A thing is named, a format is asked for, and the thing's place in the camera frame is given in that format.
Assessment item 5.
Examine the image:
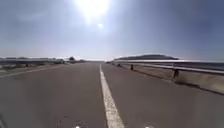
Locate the dark hill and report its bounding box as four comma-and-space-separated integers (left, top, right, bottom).
114, 54, 180, 61

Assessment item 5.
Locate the white painted road line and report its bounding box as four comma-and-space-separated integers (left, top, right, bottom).
98, 63, 126, 128

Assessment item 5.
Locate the dark tree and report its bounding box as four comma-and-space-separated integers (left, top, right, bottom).
68, 56, 77, 63

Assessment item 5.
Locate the grey asphalt road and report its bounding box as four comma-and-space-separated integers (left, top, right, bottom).
0, 62, 224, 128

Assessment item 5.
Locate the metal guardrail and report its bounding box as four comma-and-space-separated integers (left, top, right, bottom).
111, 59, 224, 80

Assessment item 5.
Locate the distant guardrail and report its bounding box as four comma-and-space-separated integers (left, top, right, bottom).
0, 58, 65, 67

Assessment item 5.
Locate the pale painted edge line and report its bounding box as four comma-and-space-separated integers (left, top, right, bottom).
0, 64, 64, 79

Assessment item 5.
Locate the dry roadside ground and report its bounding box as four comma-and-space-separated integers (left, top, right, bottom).
0, 62, 61, 76

